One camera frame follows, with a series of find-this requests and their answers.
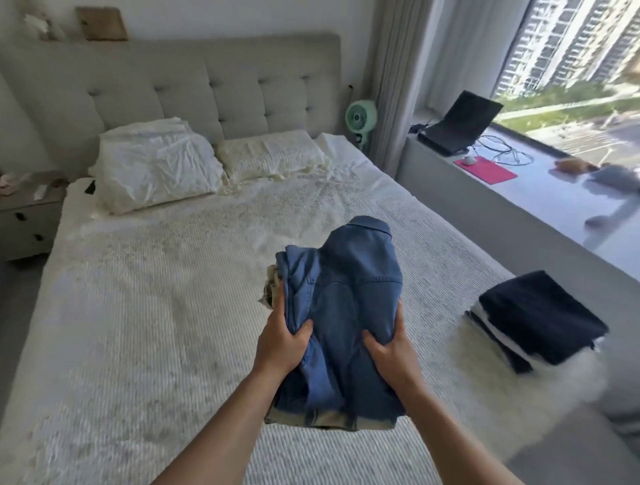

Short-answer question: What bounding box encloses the black striped folded garment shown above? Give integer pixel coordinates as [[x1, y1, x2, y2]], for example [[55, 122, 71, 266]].
[[464, 310, 535, 375]]

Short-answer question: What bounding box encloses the grey curtain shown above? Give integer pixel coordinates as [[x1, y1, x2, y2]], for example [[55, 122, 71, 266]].
[[367, 0, 531, 178]]

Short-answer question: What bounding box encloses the grey tufted headboard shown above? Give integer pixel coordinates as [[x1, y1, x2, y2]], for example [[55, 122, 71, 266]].
[[0, 33, 343, 176]]

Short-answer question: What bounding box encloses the black laptop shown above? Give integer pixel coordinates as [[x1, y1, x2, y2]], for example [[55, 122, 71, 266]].
[[417, 90, 505, 157]]

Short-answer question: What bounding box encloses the person's right forearm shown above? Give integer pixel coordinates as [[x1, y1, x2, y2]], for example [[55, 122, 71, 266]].
[[399, 379, 526, 485]]

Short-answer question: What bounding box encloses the white folded garment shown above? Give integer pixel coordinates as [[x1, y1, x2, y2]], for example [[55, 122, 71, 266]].
[[470, 300, 608, 363]]

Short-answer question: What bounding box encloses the green desk fan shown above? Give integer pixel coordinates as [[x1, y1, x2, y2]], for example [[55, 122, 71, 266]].
[[345, 99, 378, 151]]

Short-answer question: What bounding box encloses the navy folded garment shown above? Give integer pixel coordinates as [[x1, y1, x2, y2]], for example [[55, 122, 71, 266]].
[[478, 270, 610, 366]]

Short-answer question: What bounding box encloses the white bed cover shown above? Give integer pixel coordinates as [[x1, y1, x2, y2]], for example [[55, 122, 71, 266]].
[[0, 132, 521, 485]]

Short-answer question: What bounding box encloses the person's right hand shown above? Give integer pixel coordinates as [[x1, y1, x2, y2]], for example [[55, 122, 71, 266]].
[[362, 300, 426, 395]]

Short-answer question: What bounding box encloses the person's left hand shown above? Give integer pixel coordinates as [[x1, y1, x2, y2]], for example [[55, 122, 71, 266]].
[[252, 289, 314, 378]]

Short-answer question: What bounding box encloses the brown plush toy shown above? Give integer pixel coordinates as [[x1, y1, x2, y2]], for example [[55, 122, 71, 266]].
[[555, 157, 600, 176]]

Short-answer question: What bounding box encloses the grey bedside table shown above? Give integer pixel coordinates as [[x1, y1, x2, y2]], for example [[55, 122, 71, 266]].
[[0, 171, 71, 263]]

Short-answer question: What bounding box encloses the brown wooden board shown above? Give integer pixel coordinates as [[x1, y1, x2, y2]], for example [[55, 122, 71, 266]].
[[75, 6, 130, 42]]

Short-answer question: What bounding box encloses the white cable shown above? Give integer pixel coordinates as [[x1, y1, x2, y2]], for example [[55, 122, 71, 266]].
[[470, 135, 536, 167]]

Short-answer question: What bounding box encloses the blue denim shirt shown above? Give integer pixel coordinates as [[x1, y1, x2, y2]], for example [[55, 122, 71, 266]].
[[272, 216, 407, 425]]

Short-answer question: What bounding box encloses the white fluffy rug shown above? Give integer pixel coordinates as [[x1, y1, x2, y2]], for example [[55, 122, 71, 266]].
[[440, 320, 613, 463]]

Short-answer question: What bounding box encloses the large white pillow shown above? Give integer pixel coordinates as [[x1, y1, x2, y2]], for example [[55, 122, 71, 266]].
[[89, 117, 226, 216]]

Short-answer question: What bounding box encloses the cream flat pillow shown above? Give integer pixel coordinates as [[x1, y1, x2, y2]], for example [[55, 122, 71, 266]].
[[215, 130, 333, 185]]

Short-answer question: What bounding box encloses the person's left forearm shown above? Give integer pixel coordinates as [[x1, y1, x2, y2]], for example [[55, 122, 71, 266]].
[[150, 367, 282, 485]]

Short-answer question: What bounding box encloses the pink mouse pad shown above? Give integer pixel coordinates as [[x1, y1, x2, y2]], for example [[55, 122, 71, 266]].
[[453, 156, 519, 186]]

